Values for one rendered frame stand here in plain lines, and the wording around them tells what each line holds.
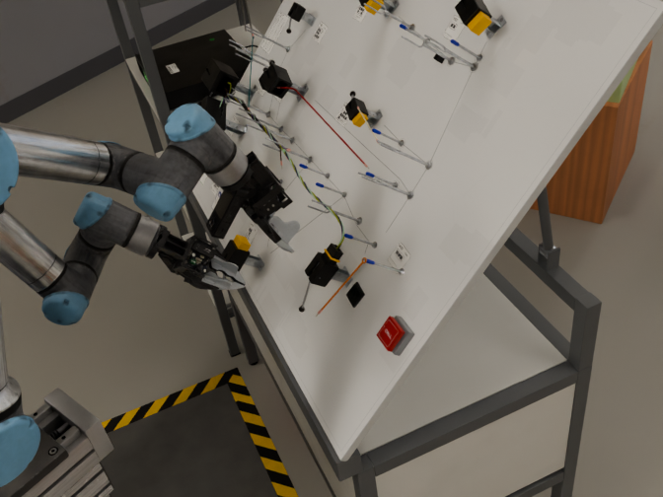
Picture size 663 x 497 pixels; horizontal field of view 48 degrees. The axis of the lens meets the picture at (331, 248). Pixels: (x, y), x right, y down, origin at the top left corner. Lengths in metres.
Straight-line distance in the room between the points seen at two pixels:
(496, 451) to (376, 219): 0.63
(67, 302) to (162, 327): 1.80
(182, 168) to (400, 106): 0.60
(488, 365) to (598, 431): 0.98
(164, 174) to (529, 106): 0.66
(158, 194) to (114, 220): 0.26
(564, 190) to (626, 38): 2.14
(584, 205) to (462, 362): 1.79
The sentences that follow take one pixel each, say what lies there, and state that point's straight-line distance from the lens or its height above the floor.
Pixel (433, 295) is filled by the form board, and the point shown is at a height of 1.16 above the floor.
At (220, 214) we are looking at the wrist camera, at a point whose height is 1.36.
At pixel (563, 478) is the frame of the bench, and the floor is 0.37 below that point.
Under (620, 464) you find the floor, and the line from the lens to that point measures 2.66.
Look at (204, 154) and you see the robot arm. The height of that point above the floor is 1.51.
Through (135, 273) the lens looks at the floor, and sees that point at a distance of 3.54.
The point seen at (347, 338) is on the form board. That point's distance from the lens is 1.60.
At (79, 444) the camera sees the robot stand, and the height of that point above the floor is 1.10.
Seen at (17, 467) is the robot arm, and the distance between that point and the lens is 1.20.
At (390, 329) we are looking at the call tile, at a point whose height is 1.11.
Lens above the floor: 2.16
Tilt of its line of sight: 39 degrees down
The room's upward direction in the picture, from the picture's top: 9 degrees counter-clockwise
